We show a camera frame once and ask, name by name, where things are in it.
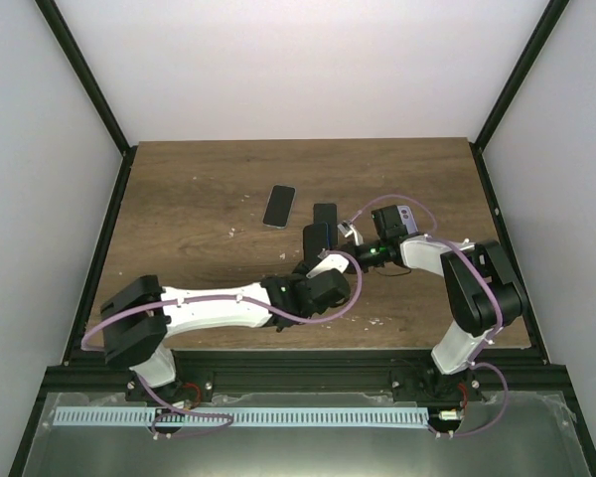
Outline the black phone front table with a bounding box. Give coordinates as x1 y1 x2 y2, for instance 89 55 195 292
302 223 330 269

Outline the black phone table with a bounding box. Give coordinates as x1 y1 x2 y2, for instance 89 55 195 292
262 185 296 229
302 223 330 269

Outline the lilac phone case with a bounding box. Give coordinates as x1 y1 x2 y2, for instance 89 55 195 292
397 206 418 235

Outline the phone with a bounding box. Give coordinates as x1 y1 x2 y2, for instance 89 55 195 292
313 203 339 247

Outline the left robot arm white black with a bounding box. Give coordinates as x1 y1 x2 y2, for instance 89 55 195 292
100 253 352 401

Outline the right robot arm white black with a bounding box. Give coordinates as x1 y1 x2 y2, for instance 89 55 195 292
338 206 527 400

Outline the black phone rear table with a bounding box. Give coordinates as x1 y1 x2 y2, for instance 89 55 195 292
262 185 296 229

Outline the metal sheet front panel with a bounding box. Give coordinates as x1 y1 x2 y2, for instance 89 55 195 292
23 392 591 476

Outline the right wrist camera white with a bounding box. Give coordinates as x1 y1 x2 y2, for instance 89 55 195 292
337 221 364 245

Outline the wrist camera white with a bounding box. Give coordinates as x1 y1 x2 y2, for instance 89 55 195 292
306 250 350 278
337 221 364 245

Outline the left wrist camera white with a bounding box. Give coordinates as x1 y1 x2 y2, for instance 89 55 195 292
306 250 350 278

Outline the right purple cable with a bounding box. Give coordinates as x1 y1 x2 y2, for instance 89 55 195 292
347 194 510 439

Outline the purple cable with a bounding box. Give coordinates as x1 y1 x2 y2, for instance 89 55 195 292
347 194 510 439
80 250 364 441

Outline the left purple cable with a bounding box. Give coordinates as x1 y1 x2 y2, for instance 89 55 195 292
80 250 364 441

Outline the light blue slotted cable duct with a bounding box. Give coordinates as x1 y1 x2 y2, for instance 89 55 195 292
52 406 429 429

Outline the right black frame post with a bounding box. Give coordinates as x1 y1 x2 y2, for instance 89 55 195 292
474 0 571 150

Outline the black frame post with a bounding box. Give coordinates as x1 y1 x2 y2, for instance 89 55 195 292
474 0 571 150
33 0 132 159

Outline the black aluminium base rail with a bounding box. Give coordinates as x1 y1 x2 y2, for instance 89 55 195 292
45 349 570 404

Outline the left black frame post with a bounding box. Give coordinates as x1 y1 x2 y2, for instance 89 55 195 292
33 0 132 159

